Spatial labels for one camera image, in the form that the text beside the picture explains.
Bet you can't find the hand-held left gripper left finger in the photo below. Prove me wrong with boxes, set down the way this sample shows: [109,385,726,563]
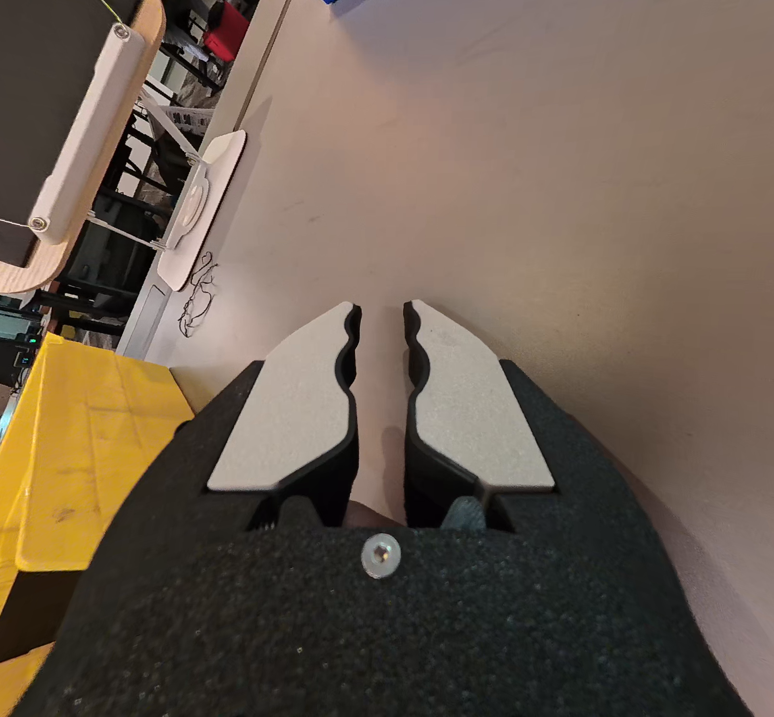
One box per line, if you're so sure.
[207,301,362,527]

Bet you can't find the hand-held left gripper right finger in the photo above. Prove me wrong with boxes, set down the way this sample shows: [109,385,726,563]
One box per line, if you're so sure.
[403,300,556,529]

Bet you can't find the black thread tangle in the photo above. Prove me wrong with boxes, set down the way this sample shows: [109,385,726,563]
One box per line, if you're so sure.
[177,250,220,338]

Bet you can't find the large yellow plastic bin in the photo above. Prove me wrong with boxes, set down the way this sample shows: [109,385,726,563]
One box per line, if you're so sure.
[0,331,196,663]

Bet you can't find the small yellow plastic bin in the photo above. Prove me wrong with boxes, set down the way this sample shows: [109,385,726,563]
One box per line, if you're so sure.
[0,641,56,717]

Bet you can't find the red container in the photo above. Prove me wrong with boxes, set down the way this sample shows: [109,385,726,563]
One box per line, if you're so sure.
[202,0,252,65]

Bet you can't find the wooden book stand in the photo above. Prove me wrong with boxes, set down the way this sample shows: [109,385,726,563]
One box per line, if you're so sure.
[0,0,249,296]

